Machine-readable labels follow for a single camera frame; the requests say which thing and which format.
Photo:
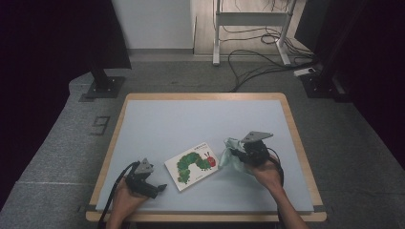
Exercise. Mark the person's right hand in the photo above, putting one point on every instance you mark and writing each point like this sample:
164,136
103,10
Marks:
270,175

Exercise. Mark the dark curtain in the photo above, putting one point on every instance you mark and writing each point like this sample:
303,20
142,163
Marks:
375,63
47,47

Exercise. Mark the black stand with base plate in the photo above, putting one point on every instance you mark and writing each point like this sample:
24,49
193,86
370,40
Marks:
105,87
318,86

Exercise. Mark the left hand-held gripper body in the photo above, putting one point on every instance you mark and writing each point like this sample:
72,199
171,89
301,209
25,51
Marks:
141,183

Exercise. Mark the light green cloth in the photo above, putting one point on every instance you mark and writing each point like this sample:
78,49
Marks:
230,162

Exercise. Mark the caterpillar picture board book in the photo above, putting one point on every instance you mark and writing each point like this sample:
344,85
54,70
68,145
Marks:
191,165

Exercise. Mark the white desk frame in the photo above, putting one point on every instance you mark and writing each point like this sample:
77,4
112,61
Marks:
251,18

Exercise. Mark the wooden table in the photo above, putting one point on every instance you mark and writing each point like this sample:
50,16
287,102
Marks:
207,96

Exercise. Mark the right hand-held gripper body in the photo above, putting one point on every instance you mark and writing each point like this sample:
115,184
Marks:
256,152

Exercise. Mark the black table corner clamp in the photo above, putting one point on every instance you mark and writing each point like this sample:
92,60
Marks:
87,208
320,208

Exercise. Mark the white power strip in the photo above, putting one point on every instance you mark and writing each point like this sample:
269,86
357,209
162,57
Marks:
304,72

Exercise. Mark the person's left hand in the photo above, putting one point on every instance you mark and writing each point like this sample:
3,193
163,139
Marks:
124,203

